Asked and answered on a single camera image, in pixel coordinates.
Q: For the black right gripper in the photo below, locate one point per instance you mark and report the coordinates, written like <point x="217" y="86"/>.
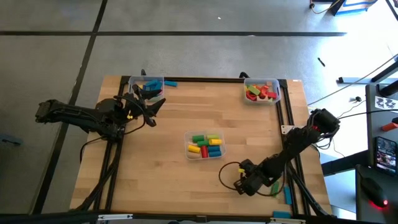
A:
<point x="252" y="182"/>

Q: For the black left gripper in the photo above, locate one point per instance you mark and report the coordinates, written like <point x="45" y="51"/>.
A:
<point x="138" y="109"/>

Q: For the wide blue wooden block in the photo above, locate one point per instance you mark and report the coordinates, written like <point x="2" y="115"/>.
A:
<point x="157" y="86"/>

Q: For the blue wooden plank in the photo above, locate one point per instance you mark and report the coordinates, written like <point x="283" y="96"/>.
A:
<point x="288" y="196"/>
<point x="170" y="83"/>
<point x="150" y="83"/>
<point x="282" y="214"/>

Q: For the green wooden plank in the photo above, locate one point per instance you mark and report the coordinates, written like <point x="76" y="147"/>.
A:
<point x="275" y="189"/>

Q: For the yellow wooden cylinder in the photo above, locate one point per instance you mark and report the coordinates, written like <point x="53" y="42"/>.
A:
<point x="215" y="142"/>
<point x="194" y="149"/>

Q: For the red wooden cylinder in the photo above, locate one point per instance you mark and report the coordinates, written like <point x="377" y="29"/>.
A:
<point x="204" y="152"/>

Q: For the light green wooden cylinder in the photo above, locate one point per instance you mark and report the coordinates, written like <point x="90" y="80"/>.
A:
<point x="213" y="136"/>

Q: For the clear plastic bin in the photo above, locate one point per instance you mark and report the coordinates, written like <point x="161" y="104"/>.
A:
<point x="205" y="133"/>
<point x="133" y="81"/>
<point x="278" y="84"/>

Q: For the natural wooden cylinder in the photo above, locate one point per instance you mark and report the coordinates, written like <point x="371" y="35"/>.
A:
<point x="192" y="156"/>

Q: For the red wooden arch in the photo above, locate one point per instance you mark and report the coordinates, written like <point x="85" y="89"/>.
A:
<point x="262" y="95"/>
<point x="250" y="96"/>
<point x="271" y="95"/>

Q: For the light green wooden arch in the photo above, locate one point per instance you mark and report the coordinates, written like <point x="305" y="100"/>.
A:
<point x="253" y="90"/>

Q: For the orange wooden arch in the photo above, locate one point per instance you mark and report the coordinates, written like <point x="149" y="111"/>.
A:
<point x="265" y="87"/>

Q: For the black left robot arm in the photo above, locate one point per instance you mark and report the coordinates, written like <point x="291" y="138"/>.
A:
<point x="77" y="116"/>

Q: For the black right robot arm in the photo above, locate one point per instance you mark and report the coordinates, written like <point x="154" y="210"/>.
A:
<point x="298" y="143"/>

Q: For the black table clamp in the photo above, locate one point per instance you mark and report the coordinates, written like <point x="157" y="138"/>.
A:
<point x="143" y="72"/>
<point x="244" y="74"/>

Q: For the white mounting plate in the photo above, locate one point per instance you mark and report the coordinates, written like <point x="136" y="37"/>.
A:
<point x="286" y="129"/>

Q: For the black computer mouse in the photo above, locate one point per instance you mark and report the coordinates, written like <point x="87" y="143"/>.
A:
<point x="371" y="188"/>

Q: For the small black plug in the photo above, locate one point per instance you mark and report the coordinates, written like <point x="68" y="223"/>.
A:
<point x="358" y="99"/>

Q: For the smartphone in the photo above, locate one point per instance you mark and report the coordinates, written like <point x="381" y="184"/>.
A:
<point x="386" y="154"/>

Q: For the black marker pen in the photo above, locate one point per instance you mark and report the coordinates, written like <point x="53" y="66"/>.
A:
<point x="321" y="62"/>

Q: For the grey stand base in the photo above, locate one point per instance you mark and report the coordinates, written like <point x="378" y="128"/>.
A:
<point x="351" y="80"/>

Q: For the orange object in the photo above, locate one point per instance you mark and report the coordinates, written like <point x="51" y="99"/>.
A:
<point x="388" y="126"/>

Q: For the dark floor object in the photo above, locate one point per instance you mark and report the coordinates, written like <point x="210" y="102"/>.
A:
<point x="11" y="142"/>

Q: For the paper with black patterns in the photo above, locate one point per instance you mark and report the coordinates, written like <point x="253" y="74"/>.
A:
<point x="385" y="102"/>

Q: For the black stand legs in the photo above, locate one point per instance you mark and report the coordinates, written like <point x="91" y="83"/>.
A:
<point x="388" y="73"/>

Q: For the silver frame bracket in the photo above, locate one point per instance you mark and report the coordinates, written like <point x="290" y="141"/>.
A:
<point x="115" y="216"/>
<point x="287" y="221"/>

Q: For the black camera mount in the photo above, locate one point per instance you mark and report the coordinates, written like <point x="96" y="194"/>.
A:
<point x="201" y="219"/>

